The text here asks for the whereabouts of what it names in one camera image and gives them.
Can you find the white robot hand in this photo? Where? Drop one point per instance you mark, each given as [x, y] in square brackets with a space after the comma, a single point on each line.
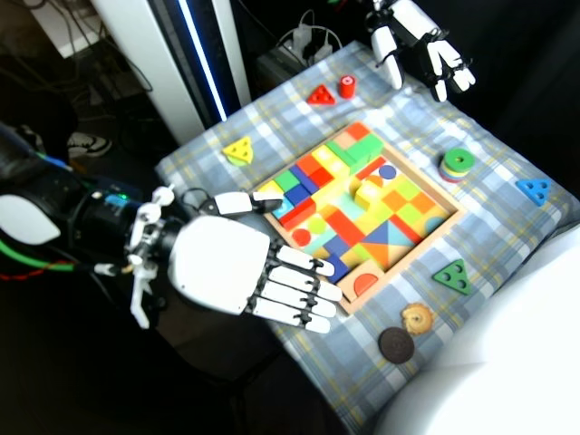
[217, 258]
[414, 18]

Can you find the yellow arch block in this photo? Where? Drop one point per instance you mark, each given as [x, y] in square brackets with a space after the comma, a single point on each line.
[367, 195]

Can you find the wooden block tray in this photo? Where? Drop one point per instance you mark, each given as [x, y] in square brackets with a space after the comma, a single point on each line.
[399, 266]

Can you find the red cylinder toy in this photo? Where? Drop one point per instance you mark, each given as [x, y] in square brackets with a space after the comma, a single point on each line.
[346, 90]

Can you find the yellow triangle with holes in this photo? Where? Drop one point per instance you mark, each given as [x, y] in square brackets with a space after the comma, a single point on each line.
[233, 148]

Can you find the white power strip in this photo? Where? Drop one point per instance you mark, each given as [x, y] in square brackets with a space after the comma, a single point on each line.
[301, 38]

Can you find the red triangle with holes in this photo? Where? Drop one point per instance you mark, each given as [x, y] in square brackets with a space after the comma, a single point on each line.
[322, 101]

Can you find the black box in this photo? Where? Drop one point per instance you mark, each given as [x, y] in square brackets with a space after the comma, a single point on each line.
[276, 68]

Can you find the blue plaid cloth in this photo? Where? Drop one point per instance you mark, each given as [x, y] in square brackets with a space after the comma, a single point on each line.
[290, 113]

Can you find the white and black shoe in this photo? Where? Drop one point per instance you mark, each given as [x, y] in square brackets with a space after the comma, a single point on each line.
[90, 145]

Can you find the chocolate toy cookie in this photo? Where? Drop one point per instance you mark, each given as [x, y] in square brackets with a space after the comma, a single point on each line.
[396, 345]

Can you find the tan toy cookie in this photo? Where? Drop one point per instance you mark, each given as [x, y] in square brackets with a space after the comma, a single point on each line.
[414, 321]

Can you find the blue triangle with holes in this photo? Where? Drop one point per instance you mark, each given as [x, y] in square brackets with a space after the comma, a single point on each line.
[534, 190]

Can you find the white column with blue light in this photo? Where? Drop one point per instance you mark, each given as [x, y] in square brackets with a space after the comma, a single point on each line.
[136, 45]

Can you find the green triangle with holes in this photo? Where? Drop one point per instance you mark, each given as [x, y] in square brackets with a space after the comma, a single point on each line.
[454, 276]

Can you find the white box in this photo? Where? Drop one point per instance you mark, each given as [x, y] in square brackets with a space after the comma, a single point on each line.
[68, 27]

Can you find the white rounded robot shell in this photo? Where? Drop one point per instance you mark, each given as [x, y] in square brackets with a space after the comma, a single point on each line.
[498, 362]

